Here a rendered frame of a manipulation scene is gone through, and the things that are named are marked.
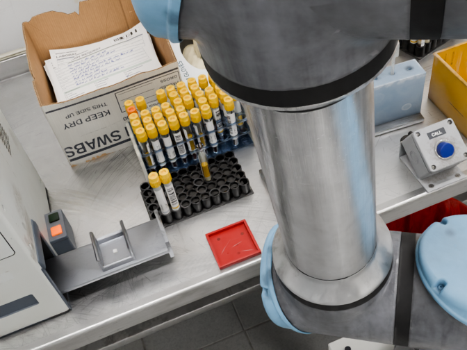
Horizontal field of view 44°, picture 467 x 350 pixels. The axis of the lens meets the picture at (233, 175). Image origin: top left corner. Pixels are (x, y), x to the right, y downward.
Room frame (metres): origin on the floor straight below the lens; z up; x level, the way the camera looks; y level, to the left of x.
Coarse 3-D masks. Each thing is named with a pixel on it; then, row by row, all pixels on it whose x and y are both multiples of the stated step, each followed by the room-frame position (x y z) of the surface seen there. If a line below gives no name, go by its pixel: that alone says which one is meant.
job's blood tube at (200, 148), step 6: (198, 144) 0.65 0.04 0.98; (198, 150) 0.64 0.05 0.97; (204, 150) 0.64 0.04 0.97; (198, 156) 0.64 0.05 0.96; (204, 156) 0.64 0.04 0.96; (204, 162) 0.64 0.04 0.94; (204, 168) 0.64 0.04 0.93; (204, 174) 0.64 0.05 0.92; (210, 174) 0.64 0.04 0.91; (204, 180) 0.64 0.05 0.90; (210, 180) 0.64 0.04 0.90
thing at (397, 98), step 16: (400, 64) 0.74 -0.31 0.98; (416, 64) 0.74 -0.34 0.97; (384, 80) 0.71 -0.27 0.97; (400, 80) 0.71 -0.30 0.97; (416, 80) 0.71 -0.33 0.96; (384, 96) 0.70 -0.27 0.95; (400, 96) 0.71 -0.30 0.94; (416, 96) 0.71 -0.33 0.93; (384, 112) 0.70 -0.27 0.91; (400, 112) 0.71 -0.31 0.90; (416, 112) 0.71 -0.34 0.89; (384, 128) 0.69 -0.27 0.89
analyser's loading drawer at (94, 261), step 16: (144, 224) 0.56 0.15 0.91; (160, 224) 0.54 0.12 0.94; (96, 240) 0.54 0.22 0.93; (112, 240) 0.55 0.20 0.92; (128, 240) 0.52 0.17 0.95; (144, 240) 0.53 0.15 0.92; (160, 240) 0.53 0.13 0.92; (64, 256) 0.53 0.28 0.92; (80, 256) 0.53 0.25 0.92; (96, 256) 0.50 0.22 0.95; (112, 256) 0.52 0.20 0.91; (128, 256) 0.50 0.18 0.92; (144, 256) 0.50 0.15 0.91; (48, 272) 0.51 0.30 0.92; (64, 272) 0.51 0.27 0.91; (80, 272) 0.50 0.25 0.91; (96, 272) 0.49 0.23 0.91; (112, 272) 0.49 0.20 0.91; (64, 288) 0.48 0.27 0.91
